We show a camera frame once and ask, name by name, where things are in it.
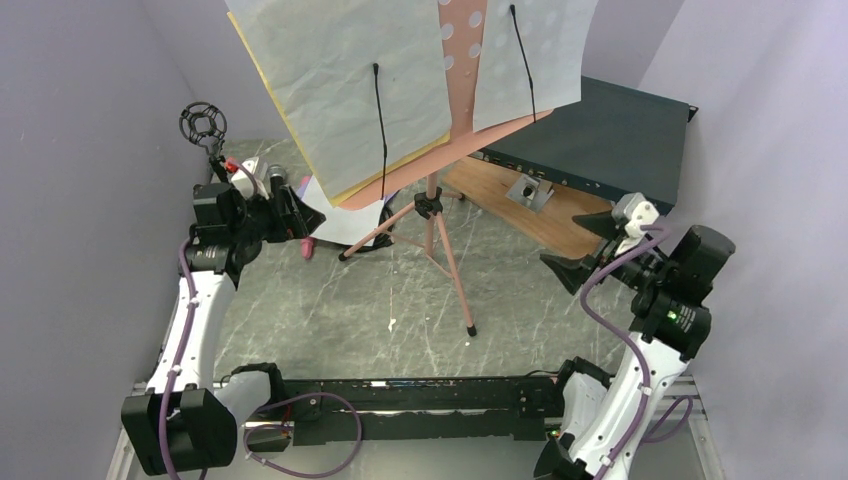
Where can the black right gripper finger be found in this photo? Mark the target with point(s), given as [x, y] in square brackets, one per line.
[571, 273]
[603, 224]

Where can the pink small microphone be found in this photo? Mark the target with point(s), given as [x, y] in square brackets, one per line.
[307, 244]

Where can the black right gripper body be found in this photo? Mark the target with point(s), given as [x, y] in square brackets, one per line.
[640, 268]

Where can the dark teal rack unit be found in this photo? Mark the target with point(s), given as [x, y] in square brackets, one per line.
[614, 141]

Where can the pink tripod music stand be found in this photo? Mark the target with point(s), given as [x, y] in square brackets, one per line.
[461, 24]

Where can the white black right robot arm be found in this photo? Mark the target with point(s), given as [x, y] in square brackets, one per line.
[607, 418]

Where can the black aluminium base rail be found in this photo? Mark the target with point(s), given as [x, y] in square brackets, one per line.
[316, 412]

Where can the black tripod mic stand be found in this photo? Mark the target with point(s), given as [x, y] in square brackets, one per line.
[203, 124]

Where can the blue sheet music page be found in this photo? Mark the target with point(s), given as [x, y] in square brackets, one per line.
[391, 195]

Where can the black silver handheld microphone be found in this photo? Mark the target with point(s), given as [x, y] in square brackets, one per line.
[277, 175]

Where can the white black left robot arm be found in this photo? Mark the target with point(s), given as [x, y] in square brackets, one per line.
[199, 318]

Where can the wooden board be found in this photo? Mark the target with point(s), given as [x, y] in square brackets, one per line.
[552, 226]

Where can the silver metal bracket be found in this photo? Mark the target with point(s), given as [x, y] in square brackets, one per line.
[530, 192]

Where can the grey paper sheet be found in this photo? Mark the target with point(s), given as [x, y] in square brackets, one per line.
[360, 85]

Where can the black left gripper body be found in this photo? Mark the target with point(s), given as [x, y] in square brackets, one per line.
[263, 220]

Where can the white paper sheet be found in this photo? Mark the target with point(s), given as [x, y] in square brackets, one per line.
[341, 227]
[531, 58]

